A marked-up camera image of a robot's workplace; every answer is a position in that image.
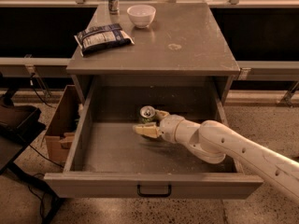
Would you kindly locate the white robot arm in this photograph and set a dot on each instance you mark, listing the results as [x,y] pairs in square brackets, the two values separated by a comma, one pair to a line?
[212,142]

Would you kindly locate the black drawer handle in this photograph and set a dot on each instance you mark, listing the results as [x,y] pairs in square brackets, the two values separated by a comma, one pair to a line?
[154,191]

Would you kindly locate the green soda can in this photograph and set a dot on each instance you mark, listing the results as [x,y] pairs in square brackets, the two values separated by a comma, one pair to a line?
[147,114]

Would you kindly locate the black chair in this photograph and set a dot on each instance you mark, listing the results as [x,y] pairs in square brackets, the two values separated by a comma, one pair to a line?
[19,127]

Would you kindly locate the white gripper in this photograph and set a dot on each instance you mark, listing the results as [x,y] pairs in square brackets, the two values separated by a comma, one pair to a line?
[168,127]

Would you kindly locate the white bowl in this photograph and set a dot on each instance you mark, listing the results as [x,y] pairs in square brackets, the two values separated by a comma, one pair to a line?
[141,16]

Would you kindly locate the grey cabinet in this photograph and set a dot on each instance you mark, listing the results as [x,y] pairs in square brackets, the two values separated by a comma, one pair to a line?
[184,39]

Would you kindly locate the dark blue chip bag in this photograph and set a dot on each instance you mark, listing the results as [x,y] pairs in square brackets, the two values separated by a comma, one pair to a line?
[98,38]

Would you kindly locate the open grey top drawer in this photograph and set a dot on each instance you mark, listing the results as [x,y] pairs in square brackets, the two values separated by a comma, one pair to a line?
[108,160]

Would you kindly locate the cardboard box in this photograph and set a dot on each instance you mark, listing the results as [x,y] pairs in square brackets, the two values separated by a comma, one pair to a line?
[59,135]

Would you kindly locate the metal railing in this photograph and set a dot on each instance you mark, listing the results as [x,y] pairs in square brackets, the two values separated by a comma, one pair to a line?
[37,39]

